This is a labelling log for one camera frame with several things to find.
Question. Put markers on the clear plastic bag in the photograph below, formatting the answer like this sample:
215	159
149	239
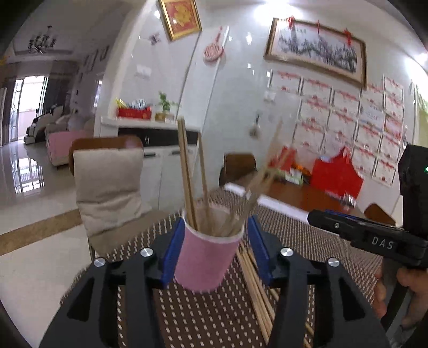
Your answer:
348	199

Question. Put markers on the bunch of wooden chopsticks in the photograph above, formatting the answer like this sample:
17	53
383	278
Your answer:
186	174

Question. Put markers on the round red hanging ornament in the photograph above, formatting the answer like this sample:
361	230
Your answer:
213	52

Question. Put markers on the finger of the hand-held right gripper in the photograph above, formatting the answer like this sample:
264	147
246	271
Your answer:
337	213
334	224

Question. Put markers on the person's right hand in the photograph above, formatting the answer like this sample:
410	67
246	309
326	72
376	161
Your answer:
418	281

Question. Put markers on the sofa with pink blanket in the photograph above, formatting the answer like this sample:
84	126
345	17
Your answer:
63	144

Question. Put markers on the red basket on cabinet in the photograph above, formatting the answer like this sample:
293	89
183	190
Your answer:
133	113

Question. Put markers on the brown wooden dining chair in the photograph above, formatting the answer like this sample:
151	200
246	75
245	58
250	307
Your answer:
379	214
235	167
100	142

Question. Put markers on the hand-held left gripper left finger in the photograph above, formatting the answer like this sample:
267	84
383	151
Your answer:
174	256

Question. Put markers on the white wall socket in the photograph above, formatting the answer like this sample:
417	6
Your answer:
270	95

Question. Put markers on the red gift bag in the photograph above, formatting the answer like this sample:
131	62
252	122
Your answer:
337	177

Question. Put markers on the black chandelier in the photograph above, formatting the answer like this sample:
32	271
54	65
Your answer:
41	42

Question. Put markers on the pink cup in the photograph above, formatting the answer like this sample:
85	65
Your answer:
204	264

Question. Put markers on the white sideboard cabinet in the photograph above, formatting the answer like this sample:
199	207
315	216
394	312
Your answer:
157	150

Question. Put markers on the white light switch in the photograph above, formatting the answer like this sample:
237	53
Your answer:
143	71

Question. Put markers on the butterfly wall decoration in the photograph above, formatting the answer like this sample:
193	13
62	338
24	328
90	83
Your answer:
154	39

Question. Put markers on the red box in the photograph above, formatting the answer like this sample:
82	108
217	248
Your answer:
287	157

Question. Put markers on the green tray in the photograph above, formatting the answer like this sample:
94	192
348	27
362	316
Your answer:
296	177

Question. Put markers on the potted green plant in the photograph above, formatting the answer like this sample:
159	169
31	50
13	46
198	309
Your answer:
164	107

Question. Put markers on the gold framed red picture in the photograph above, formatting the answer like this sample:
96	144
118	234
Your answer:
180	18

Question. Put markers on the brown chair with beige cushion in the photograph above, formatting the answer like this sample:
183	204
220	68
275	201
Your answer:
107	187

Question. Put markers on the grey massage chair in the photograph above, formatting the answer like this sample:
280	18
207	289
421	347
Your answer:
38	127

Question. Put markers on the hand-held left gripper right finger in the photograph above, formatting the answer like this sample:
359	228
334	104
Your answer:
259	249

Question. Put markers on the green wall poster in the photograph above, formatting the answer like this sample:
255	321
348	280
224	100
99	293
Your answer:
422	102

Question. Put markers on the brown polka dot tablecloth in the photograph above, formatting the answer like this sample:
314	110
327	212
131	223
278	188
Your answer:
207	318

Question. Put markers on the hanging grey brush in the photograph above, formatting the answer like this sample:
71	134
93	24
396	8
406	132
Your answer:
255	129

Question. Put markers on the wall of award certificates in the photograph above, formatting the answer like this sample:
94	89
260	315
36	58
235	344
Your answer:
341	120

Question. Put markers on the framed plum blossom painting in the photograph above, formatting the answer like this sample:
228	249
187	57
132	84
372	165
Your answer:
317	50

